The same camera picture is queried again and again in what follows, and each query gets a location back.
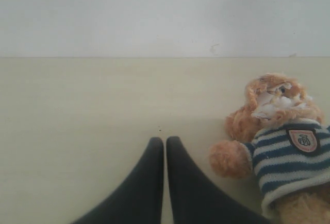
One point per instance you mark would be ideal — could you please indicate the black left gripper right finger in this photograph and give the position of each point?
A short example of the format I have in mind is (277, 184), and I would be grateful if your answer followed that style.
(194, 198)

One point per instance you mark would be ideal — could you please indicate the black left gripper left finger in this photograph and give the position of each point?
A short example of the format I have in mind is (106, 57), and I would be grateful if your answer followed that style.
(139, 198)

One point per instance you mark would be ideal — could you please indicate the tan teddy bear striped sweater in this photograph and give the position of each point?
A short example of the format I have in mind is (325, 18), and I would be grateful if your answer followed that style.
(279, 136)

